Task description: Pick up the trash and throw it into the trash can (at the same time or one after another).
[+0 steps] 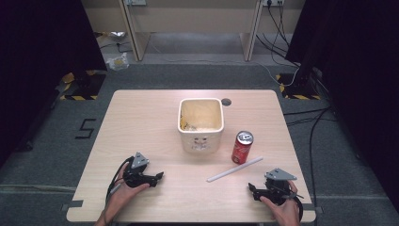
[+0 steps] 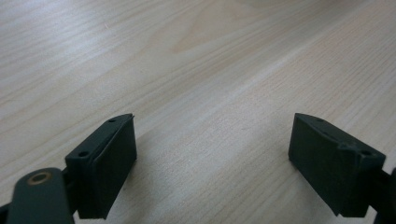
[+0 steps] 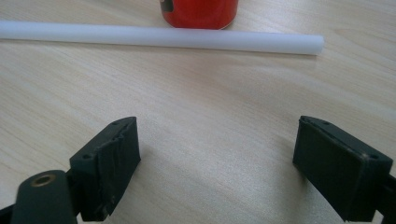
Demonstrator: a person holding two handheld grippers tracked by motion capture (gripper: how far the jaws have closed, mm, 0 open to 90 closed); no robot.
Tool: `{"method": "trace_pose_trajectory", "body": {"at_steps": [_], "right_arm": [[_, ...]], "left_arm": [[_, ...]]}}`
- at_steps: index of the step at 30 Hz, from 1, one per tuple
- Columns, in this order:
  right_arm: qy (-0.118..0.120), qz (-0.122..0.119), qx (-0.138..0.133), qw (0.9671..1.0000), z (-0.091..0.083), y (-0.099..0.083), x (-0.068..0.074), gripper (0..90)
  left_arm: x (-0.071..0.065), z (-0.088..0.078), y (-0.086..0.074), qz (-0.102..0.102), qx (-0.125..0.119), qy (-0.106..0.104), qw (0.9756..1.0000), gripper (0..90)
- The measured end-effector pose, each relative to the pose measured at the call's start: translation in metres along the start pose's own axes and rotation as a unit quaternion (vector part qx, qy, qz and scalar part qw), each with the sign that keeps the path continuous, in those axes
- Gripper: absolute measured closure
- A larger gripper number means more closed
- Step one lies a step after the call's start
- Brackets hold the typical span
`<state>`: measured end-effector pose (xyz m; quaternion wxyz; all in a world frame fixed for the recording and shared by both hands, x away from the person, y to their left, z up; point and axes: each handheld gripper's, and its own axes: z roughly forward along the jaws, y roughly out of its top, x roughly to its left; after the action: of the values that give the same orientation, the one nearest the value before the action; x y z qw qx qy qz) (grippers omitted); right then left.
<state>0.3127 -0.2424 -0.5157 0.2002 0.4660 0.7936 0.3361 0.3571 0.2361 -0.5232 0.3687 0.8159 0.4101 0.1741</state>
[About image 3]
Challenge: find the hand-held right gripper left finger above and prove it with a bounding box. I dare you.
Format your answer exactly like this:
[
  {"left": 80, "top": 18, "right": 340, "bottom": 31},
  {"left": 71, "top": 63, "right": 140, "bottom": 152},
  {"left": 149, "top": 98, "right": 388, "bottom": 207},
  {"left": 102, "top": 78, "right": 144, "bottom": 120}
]
[{"left": 69, "top": 116, "right": 142, "bottom": 222}]

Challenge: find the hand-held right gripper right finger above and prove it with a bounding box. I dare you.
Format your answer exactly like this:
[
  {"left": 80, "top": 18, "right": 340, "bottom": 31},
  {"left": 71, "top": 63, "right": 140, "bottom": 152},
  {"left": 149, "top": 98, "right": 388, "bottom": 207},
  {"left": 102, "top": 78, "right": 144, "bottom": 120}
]
[{"left": 292, "top": 115, "right": 394, "bottom": 222}]

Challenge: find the white plastic tube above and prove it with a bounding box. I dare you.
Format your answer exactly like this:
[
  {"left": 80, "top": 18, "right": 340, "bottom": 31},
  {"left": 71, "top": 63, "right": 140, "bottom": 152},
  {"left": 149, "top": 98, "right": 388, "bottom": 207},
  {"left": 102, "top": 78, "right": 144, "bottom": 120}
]
[{"left": 0, "top": 20, "right": 325, "bottom": 56}]

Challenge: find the red soda can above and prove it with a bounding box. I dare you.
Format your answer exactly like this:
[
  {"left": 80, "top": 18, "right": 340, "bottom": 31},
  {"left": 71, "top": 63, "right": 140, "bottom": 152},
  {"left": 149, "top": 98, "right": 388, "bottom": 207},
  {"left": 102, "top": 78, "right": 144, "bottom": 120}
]
[{"left": 159, "top": 0, "right": 240, "bottom": 31}]

